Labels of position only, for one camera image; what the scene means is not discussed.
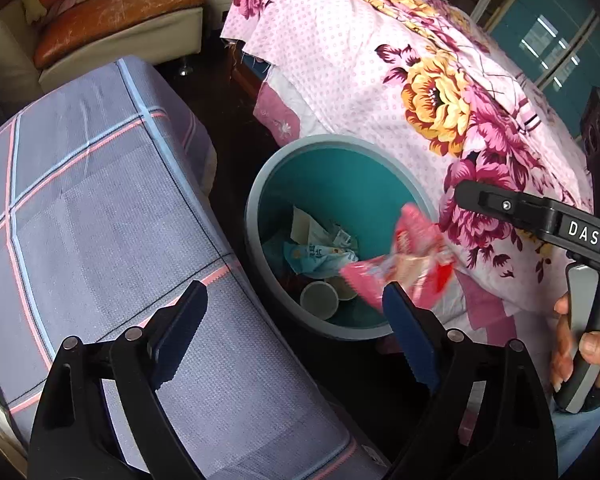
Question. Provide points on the person's right forearm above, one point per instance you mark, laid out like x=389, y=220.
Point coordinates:
x=575, y=445

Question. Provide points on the cream sofa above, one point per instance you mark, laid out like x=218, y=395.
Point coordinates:
x=130, y=42

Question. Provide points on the pink floral blanket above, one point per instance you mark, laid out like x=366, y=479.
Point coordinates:
x=355, y=35

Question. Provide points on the blue snack packet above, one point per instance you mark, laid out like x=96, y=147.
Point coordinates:
x=312, y=257

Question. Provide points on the teal wardrobe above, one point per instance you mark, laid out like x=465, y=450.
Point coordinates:
x=555, y=25

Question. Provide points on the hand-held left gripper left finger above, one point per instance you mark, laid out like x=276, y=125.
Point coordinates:
x=180, y=335

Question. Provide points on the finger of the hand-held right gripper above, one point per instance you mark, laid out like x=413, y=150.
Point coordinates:
x=505, y=207

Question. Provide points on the pink wafer packet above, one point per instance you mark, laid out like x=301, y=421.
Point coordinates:
x=410, y=255

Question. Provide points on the orange seat cushion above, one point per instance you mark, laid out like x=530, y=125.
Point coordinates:
x=115, y=15

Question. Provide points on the teal trash bin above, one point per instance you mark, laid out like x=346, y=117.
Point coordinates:
x=340, y=180

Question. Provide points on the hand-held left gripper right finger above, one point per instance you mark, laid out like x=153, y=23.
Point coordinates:
x=410, y=335

